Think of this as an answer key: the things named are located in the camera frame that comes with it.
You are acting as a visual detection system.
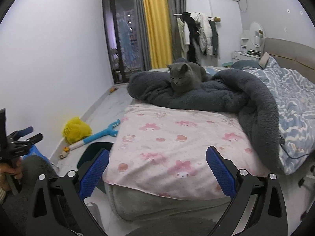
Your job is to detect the person's grey fleece clothing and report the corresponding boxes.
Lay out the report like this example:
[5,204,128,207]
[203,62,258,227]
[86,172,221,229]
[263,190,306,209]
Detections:
[0,155,217,236]

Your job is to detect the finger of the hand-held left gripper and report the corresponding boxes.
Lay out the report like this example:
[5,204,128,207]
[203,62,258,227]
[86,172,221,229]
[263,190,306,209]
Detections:
[14,133,44,148]
[8,126,34,139]

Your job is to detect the yellow plastic bag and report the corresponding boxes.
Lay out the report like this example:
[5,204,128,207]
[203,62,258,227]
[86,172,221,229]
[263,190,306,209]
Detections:
[61,117,92,144]

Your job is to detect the blue plastic toy fork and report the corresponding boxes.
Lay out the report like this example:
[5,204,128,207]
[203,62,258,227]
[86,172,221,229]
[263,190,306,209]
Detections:
[68,119,121,150]

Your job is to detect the yellow curtain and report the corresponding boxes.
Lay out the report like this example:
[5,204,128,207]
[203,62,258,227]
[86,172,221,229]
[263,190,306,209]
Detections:
[140,0,173,69]

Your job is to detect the dark green hanging garment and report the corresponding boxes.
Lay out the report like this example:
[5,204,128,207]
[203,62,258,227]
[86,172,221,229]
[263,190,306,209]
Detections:
[209,20,219,59]

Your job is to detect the dark teal trash bin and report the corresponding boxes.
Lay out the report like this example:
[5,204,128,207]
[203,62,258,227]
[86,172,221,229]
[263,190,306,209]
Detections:
[77,142,115,193]

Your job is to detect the beige bed headboard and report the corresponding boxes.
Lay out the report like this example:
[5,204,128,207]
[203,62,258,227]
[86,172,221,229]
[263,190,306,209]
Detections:
[102,37,315,223]

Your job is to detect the grey curtain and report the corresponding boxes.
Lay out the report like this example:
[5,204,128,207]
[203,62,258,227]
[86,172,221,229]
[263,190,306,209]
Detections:
[133,0,152,72]

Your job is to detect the person's left hand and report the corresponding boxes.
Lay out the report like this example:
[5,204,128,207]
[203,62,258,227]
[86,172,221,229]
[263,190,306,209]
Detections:
[0,163,24,180]

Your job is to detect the black cable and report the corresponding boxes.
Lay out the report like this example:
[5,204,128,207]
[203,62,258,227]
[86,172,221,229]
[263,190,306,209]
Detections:
[279,138,311,161]

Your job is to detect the dark framed balcony door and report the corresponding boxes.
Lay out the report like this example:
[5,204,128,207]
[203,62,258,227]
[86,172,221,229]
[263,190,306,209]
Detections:
[102,0,145,84]

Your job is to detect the blue hanging garment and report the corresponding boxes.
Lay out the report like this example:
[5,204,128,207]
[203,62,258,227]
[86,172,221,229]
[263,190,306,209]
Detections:
[118,18,134,67]

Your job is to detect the light grey slipper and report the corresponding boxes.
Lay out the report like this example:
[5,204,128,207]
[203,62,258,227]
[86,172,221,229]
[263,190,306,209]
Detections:
[85,202,104,225]

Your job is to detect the round white mirror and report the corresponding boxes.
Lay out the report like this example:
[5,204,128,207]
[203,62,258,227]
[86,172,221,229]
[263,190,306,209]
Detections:
[249,22,265,48]

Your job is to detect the white puffer jacket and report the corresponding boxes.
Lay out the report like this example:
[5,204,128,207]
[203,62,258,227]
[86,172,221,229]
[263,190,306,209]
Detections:
[191,12,213,56]

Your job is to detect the white chair base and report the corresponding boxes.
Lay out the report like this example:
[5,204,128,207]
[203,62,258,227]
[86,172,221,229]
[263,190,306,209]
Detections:
[295,163,315,199]

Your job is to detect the clothes rail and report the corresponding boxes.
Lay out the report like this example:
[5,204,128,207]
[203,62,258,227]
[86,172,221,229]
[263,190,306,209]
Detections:
[173,12,221,22]

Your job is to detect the dark blue pillow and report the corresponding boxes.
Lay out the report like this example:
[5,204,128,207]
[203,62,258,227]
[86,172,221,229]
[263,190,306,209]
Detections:
[231,60,261,70]

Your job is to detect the grey beige pillow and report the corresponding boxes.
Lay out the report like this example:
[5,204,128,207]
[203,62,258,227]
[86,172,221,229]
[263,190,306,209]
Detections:
[259,52,270,69]

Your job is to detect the clothes on rack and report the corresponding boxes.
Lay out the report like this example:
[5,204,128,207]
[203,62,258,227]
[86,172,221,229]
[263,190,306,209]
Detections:
[165,0,187,64]

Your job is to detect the pink printed blanket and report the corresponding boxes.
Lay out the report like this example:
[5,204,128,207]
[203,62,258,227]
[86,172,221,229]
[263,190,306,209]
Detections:
[102,103,271,201]

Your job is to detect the dark grey fleece blanket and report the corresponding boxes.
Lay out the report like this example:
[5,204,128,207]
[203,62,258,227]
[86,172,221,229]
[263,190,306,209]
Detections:
[127,69,286,175]

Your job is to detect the grey cat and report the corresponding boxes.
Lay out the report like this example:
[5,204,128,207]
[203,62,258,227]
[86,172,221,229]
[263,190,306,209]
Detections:
[165,62,208,96]

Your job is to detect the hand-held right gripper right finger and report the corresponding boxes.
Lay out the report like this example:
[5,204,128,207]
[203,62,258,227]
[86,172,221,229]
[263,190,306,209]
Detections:
[205,146,288,236]

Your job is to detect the black hanging garment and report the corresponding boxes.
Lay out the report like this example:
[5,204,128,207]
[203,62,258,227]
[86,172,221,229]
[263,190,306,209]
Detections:
[182,12,201,62]

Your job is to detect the beige hanging coat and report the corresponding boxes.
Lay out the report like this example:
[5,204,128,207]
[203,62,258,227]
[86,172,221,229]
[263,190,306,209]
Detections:
[177,17,191,59]

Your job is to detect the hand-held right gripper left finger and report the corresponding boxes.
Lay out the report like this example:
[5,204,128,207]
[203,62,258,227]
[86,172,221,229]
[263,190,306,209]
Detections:
[26,149,110,236]

